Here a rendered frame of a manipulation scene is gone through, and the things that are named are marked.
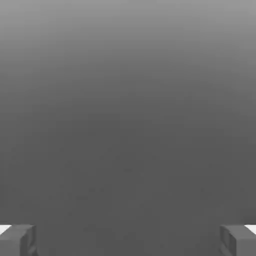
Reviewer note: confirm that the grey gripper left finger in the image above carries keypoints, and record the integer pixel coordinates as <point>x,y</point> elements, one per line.
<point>14,242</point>

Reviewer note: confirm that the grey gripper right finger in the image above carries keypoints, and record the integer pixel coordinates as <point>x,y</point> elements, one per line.
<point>240,242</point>

